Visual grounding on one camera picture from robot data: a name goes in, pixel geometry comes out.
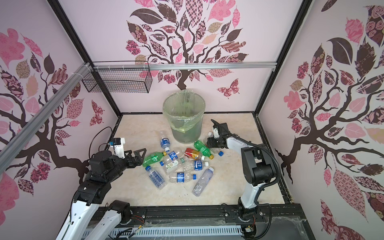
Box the red gold label bottle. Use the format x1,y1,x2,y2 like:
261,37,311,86
184,148,206,161

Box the soda water bottle blue cap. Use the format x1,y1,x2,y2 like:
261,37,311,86
145,166,166,190

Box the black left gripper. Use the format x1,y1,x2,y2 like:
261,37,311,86
106,148,147,183

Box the aluminium rail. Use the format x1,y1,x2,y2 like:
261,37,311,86
1,63,92,173
93,62,277,71

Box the green plastic bin liner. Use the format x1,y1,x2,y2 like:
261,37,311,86
163,90,206,134

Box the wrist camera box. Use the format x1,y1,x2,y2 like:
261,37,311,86
211,125,220,139
109,138,126,159

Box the clear bottle blue label white cap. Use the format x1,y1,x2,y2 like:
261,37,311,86
183,160,209,172

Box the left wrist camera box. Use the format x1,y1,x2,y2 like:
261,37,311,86
109,138,126,159

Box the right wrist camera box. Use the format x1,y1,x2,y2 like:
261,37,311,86
211,125,220,139

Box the aluminium rail left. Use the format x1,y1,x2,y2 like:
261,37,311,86
1,63,92,173

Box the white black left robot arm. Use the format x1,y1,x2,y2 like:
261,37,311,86
56,148,147,240

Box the white slotted cable duct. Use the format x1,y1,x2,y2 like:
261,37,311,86
107,226,243,240

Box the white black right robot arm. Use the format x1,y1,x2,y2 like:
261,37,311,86
207,120,281,220

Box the clear bottle blue label back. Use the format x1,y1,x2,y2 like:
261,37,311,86
159,131,171,153

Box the grey mesh waste bin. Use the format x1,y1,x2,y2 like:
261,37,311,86
162,90,206,144

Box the aluminium rail back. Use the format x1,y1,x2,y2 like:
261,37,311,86
93,62,277,71

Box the black base frame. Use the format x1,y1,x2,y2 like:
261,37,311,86
55,203,316,240

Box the tall clear bottle white cap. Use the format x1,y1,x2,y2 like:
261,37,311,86
192,167,215,197

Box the clear bottle blue label front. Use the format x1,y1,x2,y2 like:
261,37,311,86
169,172,197,183

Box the green bottle yellow cap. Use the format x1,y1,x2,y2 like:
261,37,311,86
142,152,167,168
194,140,214,160

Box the black wire wall basket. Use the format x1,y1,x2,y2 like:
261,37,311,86
82,60,153,94

